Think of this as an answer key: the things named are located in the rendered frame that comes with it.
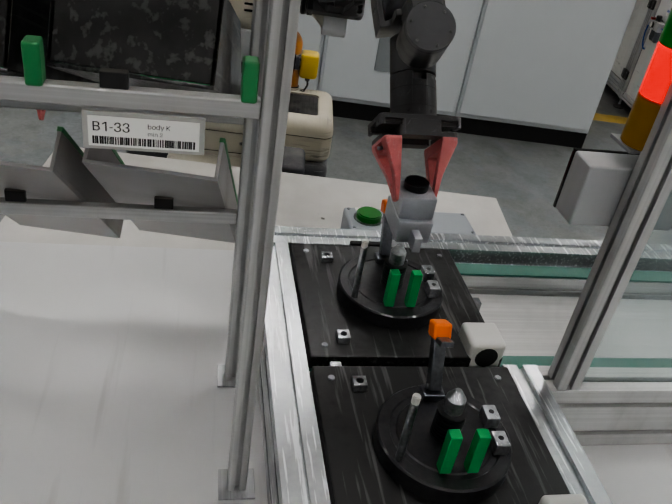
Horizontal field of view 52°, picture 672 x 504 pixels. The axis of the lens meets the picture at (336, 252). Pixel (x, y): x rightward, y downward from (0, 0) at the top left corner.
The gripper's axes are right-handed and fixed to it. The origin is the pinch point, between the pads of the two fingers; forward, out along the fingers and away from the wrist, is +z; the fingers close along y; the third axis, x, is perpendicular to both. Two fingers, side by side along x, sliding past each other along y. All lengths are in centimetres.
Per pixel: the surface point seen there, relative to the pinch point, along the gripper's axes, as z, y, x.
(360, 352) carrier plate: 19.0, -6.8, 0.2
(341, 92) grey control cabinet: -107, 54, 288
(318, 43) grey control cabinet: -128, 38, 274
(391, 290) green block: 11.6, -2.3, 2.2
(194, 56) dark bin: -5.6, -26.5, -26.5
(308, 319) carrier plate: 15.1, -12.2, 4.9
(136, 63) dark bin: -5.1, -30.9, -25.6
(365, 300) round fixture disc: 12.8, -4.9, 5.0
